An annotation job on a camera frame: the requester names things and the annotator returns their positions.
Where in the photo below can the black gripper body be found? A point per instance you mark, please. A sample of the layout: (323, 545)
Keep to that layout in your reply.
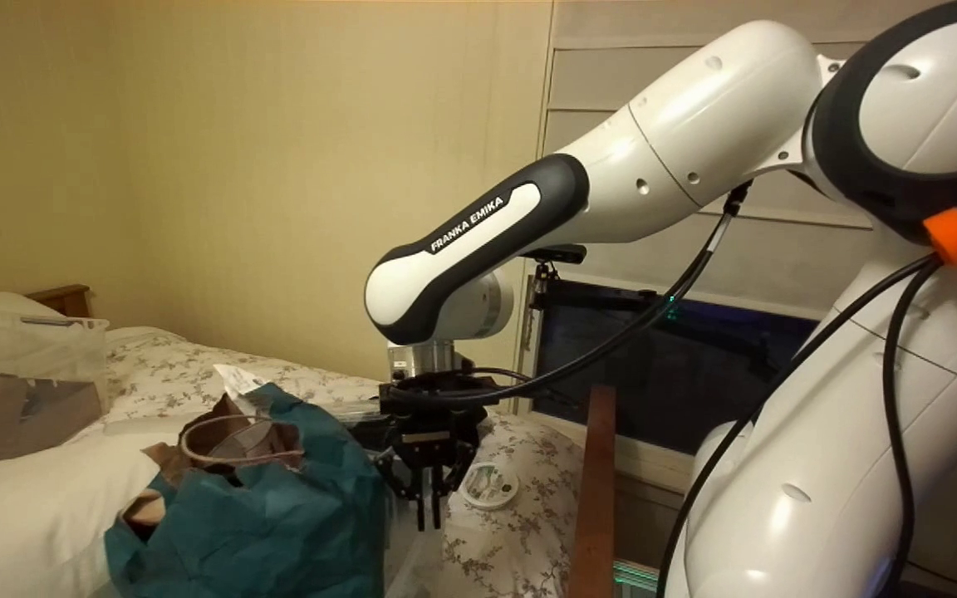
(432, 453)

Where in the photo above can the teal fabric bag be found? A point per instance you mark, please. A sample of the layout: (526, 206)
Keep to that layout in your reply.
(279, 532)

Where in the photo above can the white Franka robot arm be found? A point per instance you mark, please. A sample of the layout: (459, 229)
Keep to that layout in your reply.
(700, 133)

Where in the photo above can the small round white container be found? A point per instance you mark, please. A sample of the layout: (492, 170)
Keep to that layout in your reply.
(490, 486)

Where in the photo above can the small teal object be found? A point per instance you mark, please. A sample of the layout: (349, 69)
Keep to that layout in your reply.
(636, 583)

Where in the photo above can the black monitor screen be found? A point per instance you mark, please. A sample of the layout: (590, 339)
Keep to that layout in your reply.
(656, 377)

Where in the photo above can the floral white bedspread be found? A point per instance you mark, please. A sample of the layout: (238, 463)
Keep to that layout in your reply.
(168, 369)

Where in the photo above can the large white pillow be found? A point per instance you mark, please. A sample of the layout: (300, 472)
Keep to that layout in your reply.
(35, 521)

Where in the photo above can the wooden headboard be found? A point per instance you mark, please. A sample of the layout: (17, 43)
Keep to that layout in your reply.
(64, 302)

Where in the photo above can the white window shutter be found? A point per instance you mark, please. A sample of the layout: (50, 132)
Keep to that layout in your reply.
(821, 262)

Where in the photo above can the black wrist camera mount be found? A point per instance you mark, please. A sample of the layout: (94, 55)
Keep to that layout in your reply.
(432, 391)

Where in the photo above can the brown wooden post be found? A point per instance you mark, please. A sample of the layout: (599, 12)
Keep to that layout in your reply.
(595, 499)

